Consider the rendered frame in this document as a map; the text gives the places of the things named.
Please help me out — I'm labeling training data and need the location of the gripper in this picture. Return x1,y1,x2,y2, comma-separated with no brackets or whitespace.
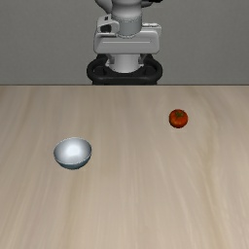
93,22,162,65

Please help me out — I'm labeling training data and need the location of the red tomato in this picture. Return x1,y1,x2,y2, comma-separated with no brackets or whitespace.
168,108,190,129

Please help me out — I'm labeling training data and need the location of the grey-white bowl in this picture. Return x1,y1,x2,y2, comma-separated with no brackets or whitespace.
53,136,92,170

